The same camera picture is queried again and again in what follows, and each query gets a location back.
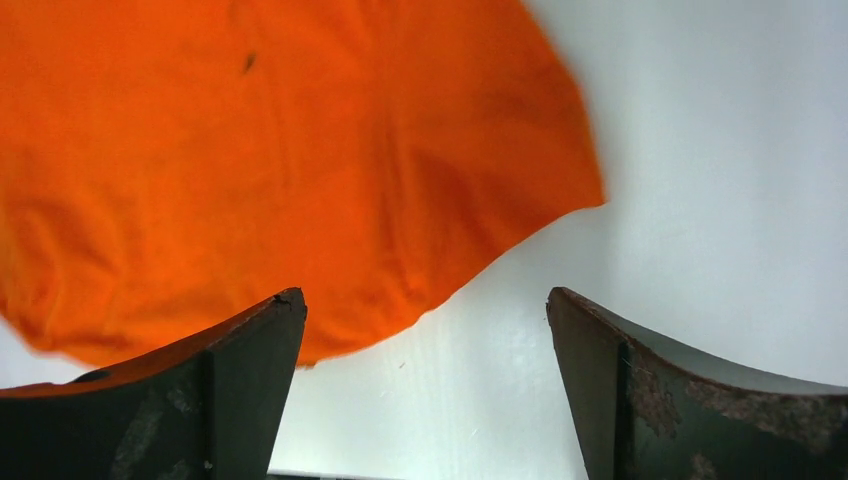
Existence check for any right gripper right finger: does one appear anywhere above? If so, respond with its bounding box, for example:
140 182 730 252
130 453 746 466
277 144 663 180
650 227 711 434
546 287 847 479

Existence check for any orange t shirt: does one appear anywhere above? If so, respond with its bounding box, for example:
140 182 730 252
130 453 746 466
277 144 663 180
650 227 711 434
1 1 605 366

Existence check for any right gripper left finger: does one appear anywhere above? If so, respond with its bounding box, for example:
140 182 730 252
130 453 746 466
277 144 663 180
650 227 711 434
1 288 307 479

